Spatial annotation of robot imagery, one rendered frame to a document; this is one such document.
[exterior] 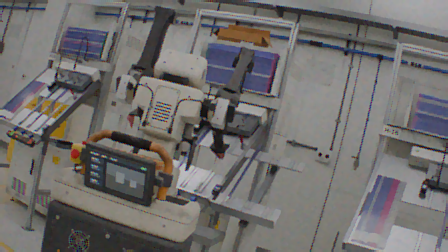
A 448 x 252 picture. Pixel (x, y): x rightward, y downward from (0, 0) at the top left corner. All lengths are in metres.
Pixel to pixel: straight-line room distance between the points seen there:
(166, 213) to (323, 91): 3.05
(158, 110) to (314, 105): 2.67
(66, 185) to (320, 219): 3.04
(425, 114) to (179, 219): 1.66
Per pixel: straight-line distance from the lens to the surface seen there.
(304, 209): 4.39
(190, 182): 2.66
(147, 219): 1.61
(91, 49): 3.83
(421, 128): 2.73
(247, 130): 2.84
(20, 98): 3.97
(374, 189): 2.56
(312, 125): 4.40
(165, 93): 1.94
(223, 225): 2.86
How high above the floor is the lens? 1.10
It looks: level
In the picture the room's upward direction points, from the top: 15 degrees clockwise
